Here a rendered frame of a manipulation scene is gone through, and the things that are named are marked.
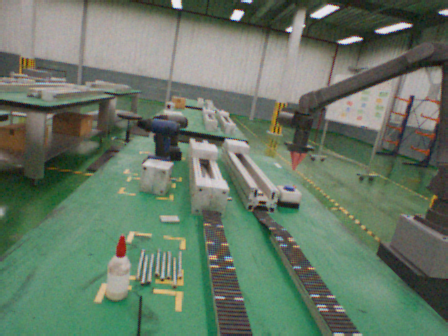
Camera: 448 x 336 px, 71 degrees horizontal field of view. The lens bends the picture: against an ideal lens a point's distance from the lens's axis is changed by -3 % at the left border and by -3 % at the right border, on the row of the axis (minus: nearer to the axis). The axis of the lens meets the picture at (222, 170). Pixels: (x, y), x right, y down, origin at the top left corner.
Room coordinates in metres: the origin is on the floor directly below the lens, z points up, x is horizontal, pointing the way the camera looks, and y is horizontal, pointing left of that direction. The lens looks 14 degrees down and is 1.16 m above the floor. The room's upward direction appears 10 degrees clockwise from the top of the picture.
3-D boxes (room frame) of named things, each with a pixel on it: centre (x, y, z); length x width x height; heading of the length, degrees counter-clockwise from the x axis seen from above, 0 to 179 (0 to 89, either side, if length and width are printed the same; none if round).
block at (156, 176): (1.08, 0.21, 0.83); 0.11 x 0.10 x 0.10; 91
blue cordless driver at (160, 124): (1.30, 0.30, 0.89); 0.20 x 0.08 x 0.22; 100
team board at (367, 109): (6.57, -2.41, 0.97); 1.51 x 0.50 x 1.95; 27
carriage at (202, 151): (1.40, 0.10, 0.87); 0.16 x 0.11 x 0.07; 9
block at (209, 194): (0.97, 0.01, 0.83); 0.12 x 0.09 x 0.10; 99
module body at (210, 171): (1.40, 0.10, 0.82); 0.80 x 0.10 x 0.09; 9
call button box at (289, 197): (1.18, -0.26, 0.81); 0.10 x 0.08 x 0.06; 99
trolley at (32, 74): (5.27, 3.24, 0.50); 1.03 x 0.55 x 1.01; 12
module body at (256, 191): (1.43, -0.09, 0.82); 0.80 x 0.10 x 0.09; 9
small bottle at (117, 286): (0.48, 0.14, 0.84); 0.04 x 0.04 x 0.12
